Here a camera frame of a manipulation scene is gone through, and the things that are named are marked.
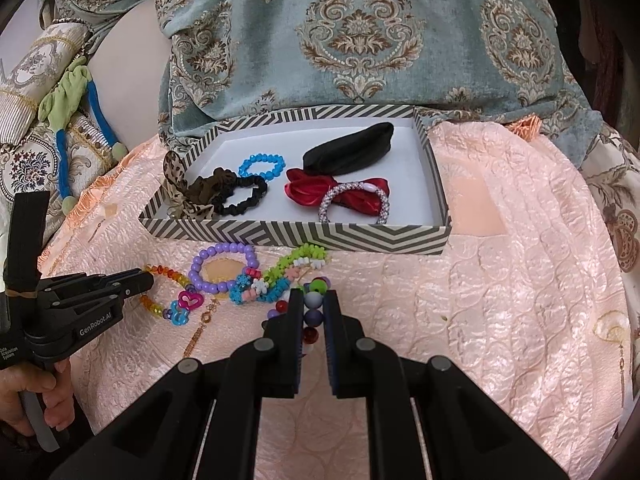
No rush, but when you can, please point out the dark red cloth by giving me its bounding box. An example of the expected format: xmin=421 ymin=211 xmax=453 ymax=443
xmin=575 ymin=10 xmax=626 ymax=126

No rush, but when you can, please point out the cream ornate patterned cushion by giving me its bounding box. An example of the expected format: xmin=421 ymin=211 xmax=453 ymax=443
xmin=0 ymin=17 xmax=131 ymax=256

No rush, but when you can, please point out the leopard print scrunchie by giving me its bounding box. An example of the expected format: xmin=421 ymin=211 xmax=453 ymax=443
xmin=161 ymin=150 xmax=221 ymax=221

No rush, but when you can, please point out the purple bead bracelet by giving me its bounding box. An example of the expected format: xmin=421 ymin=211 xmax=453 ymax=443
xmin=188 ymin=241 xmax=260 ymax=295

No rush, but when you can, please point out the zigzag striped jewelry box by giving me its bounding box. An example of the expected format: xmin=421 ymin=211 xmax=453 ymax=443
xmin=137 ymin=104 xmax=453 ymax=257

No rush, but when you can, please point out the white pink beaded hair tie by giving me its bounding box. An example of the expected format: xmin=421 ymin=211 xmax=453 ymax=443
xmin=318 ymin=181 xmax=392 ymax=225

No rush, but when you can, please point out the green flower bead bracelet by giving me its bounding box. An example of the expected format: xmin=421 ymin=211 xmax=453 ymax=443
xmin=262 ymin=241 xmax=333 ymax=291

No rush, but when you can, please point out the black fabric headband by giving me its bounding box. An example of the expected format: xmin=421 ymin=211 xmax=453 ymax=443
xmin=302 ymin=121 xmax=395 ymax=178

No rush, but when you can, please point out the cream floral sheet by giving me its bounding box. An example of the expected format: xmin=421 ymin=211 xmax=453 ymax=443
xmin=580 ymin=122 xmax=640 ymax=321

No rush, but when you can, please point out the gold chain necklace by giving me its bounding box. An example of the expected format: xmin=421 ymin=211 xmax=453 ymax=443
xmin=182 ymin=297 xmax=221 ymax=361

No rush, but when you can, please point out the orange bead bracelet pink heart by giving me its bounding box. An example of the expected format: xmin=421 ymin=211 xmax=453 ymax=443
xmin=139 ymin=262 xmax=206 ymax=325

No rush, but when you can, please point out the large multicolour bead bracelet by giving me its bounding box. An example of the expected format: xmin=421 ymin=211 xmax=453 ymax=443
xmin=265 ymin=275 xmax=333 ymax=351

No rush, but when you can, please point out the person's left hand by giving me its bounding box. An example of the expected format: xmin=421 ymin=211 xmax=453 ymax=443
xmin=0 ymin=357 xmax=77 ymax=438

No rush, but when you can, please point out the black scrunchie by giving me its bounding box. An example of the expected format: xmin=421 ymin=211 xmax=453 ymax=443
xmin=187 ymin=167 xmax=269 ymax=220

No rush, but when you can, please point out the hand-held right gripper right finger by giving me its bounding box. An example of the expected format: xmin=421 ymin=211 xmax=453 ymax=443
xmin=322 ymin=290 xmax=571 ymax=480

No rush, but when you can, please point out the green and blue curtain tieback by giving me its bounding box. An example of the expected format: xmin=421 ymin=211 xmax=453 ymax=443
xmin=37 ymin=57 xmax=130 ymax=218

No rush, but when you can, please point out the teal patterned cushion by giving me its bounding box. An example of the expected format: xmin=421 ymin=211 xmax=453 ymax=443
xmin=50 ymin=0 xmax=608 ymax=168

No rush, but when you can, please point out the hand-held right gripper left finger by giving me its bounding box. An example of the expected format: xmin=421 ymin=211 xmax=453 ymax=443
xmin=47 ymin=287 xmax=307 ymax=480

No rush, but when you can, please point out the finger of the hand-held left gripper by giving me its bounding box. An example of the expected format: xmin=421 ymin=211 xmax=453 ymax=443
xmin=54 ymin=285 xmax=154 ymax=319
xmin=39 ymin=268 xmax=155 ymax=297

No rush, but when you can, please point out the red satin hair bow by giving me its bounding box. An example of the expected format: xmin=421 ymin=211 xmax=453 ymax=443
xmin=285 ymin=167 xmax=388 ymax=211

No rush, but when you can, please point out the blue flower bead bracelet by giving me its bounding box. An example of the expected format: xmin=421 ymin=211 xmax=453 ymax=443
xmin=227 ymin=267 xmax=293 ymax=307

